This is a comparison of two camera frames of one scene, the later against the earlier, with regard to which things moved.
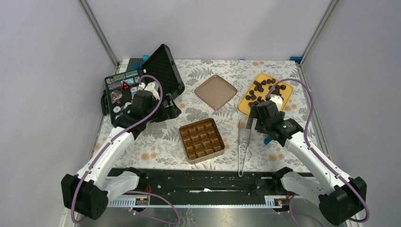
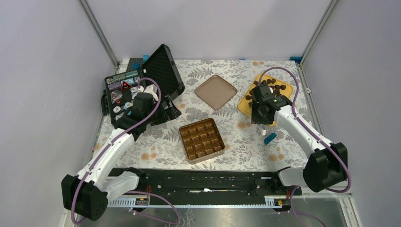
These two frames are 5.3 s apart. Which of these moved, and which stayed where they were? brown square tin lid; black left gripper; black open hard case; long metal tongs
Moved: long metal tongs
Stayed: black open hard case; black left gripper; brown square tin lid
